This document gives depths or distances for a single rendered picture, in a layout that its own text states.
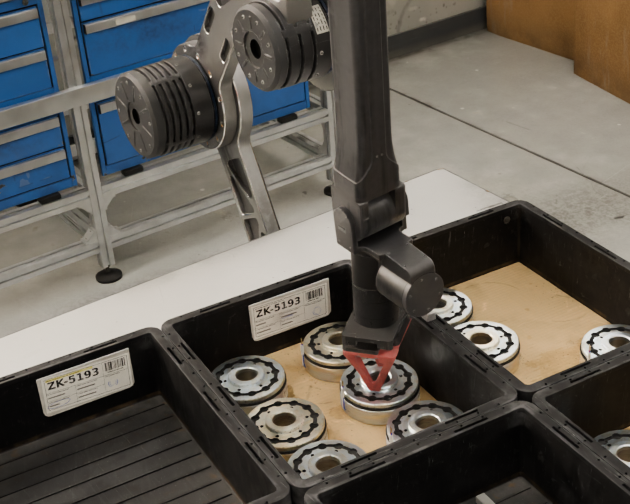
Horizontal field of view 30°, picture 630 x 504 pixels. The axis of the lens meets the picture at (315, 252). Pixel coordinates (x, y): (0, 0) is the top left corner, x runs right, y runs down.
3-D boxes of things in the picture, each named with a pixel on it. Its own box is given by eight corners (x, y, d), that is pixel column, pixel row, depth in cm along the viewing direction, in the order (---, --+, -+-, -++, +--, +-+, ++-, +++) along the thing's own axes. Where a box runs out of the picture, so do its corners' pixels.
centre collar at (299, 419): (258, 419, 149) (257, 415, 148) (292, 405, 151) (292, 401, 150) (275, 439, 145) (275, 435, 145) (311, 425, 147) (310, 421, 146)
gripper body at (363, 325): (411, 308, 152) (410, 259, 148) (392, 354, 144) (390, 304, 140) (363, 302, 154) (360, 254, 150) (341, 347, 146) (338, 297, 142)
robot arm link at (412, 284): (389, 176, 142) (331, 203, 139) (451, 212, 134) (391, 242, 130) (397, 258, 149) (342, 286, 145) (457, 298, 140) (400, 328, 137)
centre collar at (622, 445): (598, 452, 138) (599, 448, 138) (633, 439, 140) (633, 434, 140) (625, 476, 134) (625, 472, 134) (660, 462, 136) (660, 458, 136)
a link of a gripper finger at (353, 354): (409, 371, 154) (408, 311, 149) (396, 404, 149) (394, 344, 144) (359, 364, 156) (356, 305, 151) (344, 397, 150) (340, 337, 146)
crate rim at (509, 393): (158, 338, 158) (156, 323, 157) (352, 270, 170) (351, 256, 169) (298, 509, 127) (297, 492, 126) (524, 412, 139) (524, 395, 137)
